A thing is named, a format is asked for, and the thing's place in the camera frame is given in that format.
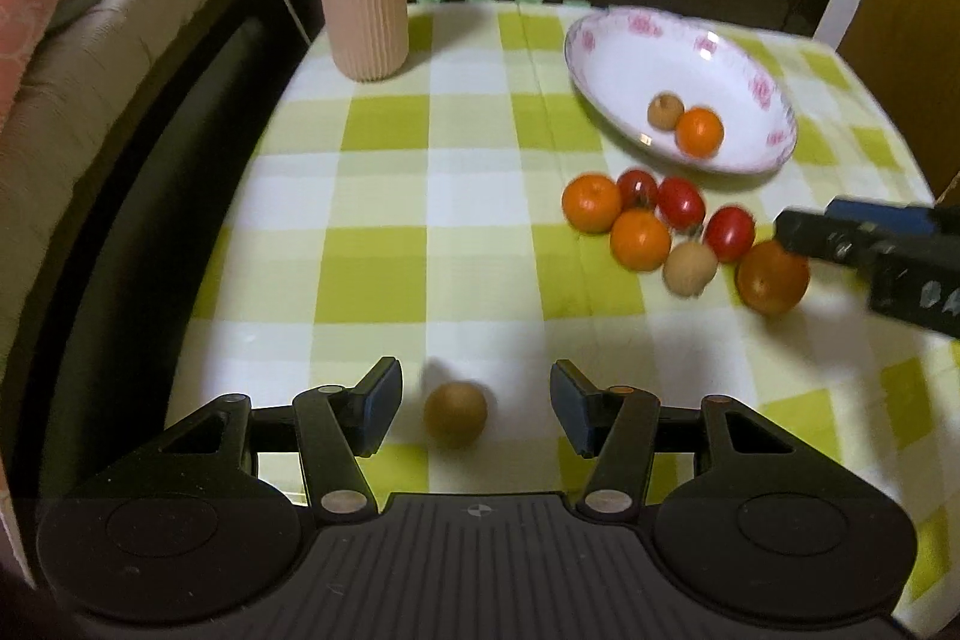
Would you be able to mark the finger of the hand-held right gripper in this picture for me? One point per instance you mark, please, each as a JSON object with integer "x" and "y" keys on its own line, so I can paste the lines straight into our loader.
{"x": 840, "y": 231}
{"x": 919, "y": 295}

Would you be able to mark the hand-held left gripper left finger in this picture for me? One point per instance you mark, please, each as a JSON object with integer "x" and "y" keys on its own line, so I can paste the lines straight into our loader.
{"x": 381, "y": 401}

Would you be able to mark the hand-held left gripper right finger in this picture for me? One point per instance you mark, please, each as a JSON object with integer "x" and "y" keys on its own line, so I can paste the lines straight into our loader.
{"x": 570, "y": 404}

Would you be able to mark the brown longan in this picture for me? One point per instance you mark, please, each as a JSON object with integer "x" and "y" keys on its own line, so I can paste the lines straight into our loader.
{"x": 688, "y": 269}
{"x": 455, "y": 413}
{"x": 664, "y": 111}

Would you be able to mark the red cherry tomato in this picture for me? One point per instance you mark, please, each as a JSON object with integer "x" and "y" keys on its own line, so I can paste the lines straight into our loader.
{"x": 637, "y": 188}
{"x": 681, "y": 203}
{"x": 729, "y": 233}

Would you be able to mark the white floral bowl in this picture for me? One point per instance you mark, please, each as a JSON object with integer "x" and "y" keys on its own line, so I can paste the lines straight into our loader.
{"x": 660, "y": 78}

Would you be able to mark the yellow wooden door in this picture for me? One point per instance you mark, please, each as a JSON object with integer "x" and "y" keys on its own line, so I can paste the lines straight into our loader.
{"x": 911, "y": 10}

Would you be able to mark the grey quilted mattress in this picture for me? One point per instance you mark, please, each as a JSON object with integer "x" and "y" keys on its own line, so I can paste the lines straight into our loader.
{"x": 112, "y": 48}

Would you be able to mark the dark bed frame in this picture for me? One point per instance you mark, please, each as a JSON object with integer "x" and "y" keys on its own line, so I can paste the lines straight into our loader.
{"x": 135, "y": 280}

